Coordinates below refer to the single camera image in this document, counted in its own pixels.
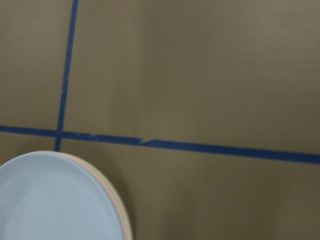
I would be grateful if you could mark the blue plate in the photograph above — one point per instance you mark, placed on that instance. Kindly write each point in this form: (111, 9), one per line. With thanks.
(55, 196)

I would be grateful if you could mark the cream plate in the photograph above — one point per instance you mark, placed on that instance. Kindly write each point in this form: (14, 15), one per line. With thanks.
(126, 210)

